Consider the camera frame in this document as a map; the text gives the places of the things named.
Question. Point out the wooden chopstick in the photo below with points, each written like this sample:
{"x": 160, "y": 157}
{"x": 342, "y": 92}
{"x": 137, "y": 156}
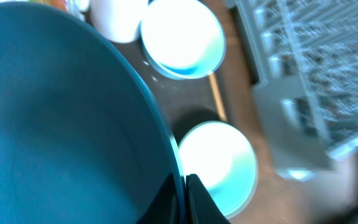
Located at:
{"x": 217, "y": 97}

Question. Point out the white paper cup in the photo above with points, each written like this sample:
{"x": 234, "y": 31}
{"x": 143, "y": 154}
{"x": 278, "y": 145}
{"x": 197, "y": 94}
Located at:
{"x": 118, "y": 20}

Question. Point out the brown serving tray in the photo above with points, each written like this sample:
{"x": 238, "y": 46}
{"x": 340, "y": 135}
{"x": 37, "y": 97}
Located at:
{"x": 186, "y": 103}

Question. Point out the grey dishwasher rack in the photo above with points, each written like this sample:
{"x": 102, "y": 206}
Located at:
{"x": 304, "y": 55}

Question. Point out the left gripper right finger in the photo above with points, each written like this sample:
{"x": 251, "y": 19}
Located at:
{"x": 200, "y": 206}

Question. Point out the yellow green snack wrapper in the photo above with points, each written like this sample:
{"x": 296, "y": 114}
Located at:
{"x": 59, "y": 4}

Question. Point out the light blue bowl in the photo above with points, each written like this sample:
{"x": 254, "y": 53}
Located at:
{"x": 182, "y": 39}

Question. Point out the mint green bowl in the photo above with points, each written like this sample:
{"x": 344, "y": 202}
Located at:
{"x": 224, "y": 160}

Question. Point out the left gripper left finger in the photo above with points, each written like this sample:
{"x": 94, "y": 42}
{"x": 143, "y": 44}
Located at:
{"x": 164, "y": 207}

